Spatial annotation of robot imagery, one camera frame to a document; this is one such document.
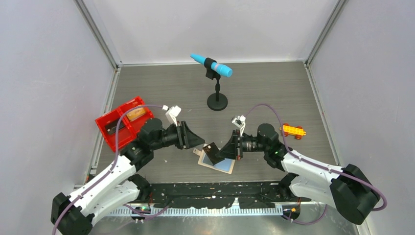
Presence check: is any black microphone stand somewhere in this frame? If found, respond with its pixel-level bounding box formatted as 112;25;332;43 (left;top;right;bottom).
207;77;228;111

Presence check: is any ribbed metal front rail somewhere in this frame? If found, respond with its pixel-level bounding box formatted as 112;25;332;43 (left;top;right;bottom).
107;205;283;217

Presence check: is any tan card case in bin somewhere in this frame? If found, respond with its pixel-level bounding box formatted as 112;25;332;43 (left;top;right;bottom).
126;106;146;121

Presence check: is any red two-compartment bin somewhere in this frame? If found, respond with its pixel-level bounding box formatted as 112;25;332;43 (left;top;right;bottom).
95;96;154;151

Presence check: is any beige card holder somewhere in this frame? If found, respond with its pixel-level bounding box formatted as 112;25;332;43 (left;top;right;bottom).
193;148;235;174

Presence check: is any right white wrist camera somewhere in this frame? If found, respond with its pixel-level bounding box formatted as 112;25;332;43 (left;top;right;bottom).
231;115;246;136

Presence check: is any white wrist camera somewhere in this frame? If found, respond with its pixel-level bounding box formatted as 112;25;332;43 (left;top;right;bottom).
162;105;182;126
231;115;246;136

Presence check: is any blue toy microphone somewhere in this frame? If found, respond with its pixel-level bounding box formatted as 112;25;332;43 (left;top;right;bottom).
190;53;233;79

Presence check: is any yellow toy brick car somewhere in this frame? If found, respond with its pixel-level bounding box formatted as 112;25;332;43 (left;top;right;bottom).
279;123;307;140

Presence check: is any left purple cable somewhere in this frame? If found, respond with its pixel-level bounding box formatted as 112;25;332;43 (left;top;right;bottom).
51;104;167;235

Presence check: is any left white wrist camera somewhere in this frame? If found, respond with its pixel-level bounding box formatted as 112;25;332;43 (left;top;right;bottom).
162;105;182;126

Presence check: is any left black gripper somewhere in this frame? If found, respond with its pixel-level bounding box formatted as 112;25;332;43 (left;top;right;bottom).
151;121;205;151

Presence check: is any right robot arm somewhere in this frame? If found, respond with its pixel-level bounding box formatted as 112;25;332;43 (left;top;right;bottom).
216;123;381;225

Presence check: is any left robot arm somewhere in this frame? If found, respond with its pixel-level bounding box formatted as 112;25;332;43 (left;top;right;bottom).
51;118;205;235

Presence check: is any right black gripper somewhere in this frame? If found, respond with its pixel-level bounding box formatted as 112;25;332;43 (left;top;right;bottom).
217;130;269;161

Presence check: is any black card case in bin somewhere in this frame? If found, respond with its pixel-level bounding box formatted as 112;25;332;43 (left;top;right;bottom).
105;120;125;135

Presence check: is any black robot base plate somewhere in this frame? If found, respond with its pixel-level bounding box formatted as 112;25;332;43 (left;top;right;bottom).
130;181;298;209

